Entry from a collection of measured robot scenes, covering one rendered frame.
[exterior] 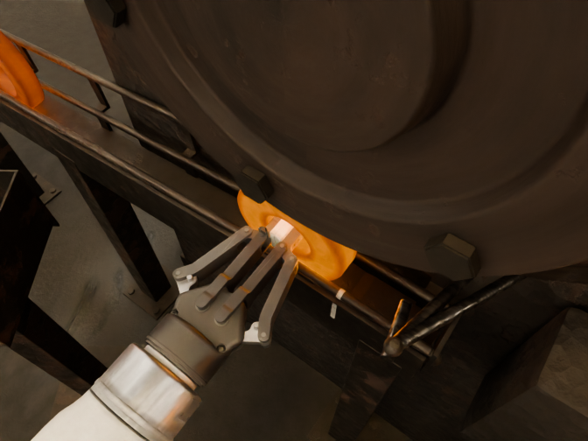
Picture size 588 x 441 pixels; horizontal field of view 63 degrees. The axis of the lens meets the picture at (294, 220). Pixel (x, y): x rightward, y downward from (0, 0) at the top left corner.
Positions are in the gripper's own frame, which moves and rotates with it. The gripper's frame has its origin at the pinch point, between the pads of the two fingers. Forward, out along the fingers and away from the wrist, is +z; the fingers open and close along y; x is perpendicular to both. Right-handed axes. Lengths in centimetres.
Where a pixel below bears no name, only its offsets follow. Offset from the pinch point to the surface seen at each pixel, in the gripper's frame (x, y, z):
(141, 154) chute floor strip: -14.2, -33.4, 2.5
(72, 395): -74, -43, -37
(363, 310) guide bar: -4.7, 11.6, -2.8
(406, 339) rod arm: 14.6, 17.4, -10.1
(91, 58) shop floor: -79, -138, 51
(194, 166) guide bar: -8.5, -20.5, 3.1
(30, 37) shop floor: -78, -169, 46
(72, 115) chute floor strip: -16, -52, 2
